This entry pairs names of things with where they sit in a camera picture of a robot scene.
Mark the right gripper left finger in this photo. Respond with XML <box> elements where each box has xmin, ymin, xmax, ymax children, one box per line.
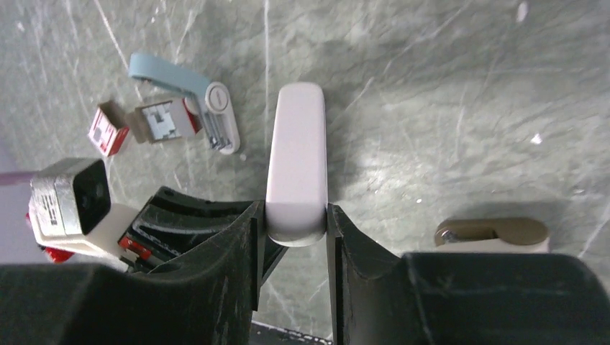
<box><xmin>1</xmin><ymin>201</ymin><xmax>264</xmax><ymax>344</ymax></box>

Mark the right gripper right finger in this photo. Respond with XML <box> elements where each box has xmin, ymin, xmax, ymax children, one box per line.
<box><xmin>327</xmin><ymin>205</ymin><xmax>609</xmax><ymax>344</ymax></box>

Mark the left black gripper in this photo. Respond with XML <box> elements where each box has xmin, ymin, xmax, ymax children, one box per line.
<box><xmin>118</xmin><ymin>187</ymin><xmax>288</xmax><ymax>286</ymax></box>

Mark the staple tray with staples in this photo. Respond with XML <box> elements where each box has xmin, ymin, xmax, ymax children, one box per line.
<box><xmin>125</xmin><ymin>98</ymin><xmax>202</xmax><ymax>144</ymax></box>

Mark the red white staple box sleeve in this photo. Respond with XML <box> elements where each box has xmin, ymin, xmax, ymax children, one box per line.
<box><xmin>88</xmin><ymin>100</ymin><xmax>129</xmax><ymax>157</ymax></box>

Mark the blue white stapler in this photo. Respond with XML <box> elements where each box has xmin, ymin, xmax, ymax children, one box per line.
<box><xmin>128</xmin><ymin>52</ymin><xmax>240</xmax><ymax>155</ymax></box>

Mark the long white stapler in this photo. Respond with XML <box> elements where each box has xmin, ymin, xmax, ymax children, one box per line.
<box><xmin>265</xmin><ymin>82</ymin><xmax>328</xmax><ymax>247</ymax></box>

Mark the small beige stapler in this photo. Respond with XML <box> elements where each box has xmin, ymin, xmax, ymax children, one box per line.
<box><xmin>434</xmin><ymin>217</ymin><xmax>550</xmax><ymax>254</ymax></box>

